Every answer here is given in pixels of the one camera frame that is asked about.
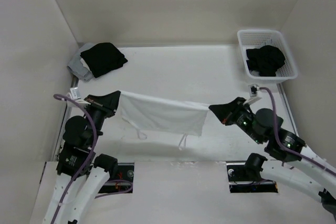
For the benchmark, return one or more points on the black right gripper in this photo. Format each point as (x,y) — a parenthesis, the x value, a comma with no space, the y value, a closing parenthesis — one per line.
(224,111)

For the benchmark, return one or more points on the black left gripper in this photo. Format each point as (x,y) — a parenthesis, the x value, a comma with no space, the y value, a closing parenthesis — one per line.
(110,100)

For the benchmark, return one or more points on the white tank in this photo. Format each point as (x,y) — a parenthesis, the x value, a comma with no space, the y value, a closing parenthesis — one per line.
(84,64)
(150,113)

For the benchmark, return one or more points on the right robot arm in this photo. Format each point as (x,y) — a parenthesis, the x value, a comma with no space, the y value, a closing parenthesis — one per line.
(293,162)

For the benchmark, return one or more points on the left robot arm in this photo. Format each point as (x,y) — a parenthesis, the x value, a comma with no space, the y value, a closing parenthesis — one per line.
(80,172)

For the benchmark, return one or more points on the folded black tank top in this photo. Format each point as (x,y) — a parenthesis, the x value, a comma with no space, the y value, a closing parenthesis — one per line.
(103,58)

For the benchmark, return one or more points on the folded white tank top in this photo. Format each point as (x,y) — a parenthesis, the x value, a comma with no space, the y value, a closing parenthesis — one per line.
(84,64)

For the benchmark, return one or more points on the folded grey tank top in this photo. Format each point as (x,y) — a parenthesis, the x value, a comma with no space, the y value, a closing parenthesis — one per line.
(76,67)

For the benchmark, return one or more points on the black tank tops in basket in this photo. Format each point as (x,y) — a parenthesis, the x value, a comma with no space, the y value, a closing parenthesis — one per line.
(266,60)

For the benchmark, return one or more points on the white garment in basket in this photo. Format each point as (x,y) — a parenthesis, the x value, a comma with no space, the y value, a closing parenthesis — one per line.
(254,73)

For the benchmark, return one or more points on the white plastic basket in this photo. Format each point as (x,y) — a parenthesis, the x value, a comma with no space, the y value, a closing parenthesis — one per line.
(257,38)

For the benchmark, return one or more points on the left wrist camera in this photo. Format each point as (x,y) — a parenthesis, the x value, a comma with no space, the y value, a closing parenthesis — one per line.
(75,95)

